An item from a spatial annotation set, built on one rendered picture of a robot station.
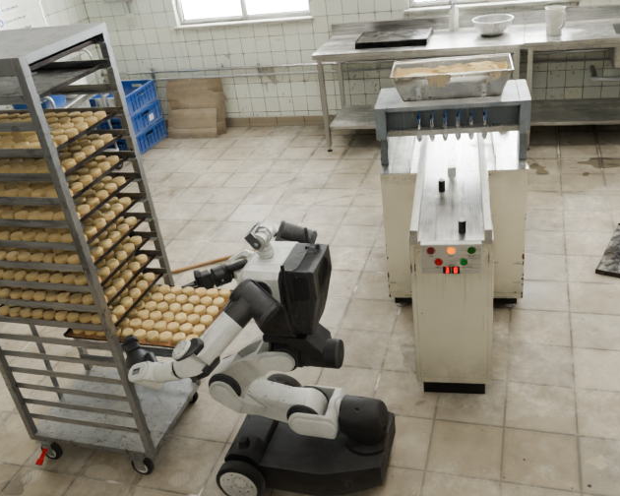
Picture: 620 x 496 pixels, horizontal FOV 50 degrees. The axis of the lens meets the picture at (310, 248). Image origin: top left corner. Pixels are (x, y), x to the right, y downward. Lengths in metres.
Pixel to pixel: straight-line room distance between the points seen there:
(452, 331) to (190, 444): 1.29
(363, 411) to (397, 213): 1.20
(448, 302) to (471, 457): 0.65
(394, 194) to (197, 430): 1.51
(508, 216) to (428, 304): 0.79
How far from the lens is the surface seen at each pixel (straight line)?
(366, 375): 3.35
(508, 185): 3.38
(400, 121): 3.34
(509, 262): 3.59
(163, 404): 3.21
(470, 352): 3.05
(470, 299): 2.87
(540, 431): 3.10
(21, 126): 2.38
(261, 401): 2.78
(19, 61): 2.24
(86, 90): 2.71
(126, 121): 2.66
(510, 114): 3.34
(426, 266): 2.75
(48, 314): 2.86
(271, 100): 6.86
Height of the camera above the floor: 2.18
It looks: 29 degrees down
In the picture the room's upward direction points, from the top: 8 degrees counter-clockwise
